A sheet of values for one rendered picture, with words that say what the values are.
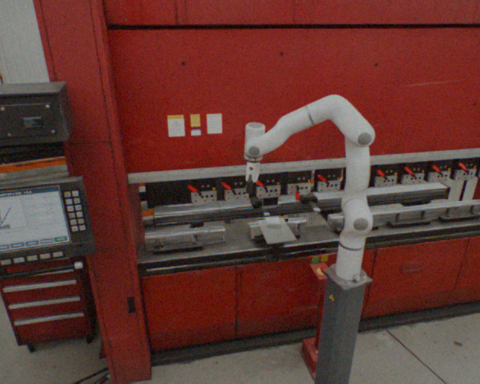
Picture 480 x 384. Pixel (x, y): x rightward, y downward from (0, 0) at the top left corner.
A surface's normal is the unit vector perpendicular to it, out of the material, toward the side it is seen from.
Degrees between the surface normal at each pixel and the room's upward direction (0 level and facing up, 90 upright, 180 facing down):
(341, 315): 90
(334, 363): 90
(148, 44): 90
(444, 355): 0
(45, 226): 90
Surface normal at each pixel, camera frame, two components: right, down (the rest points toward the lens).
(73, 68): 0.20, 0.41
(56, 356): 0.00, -0.91
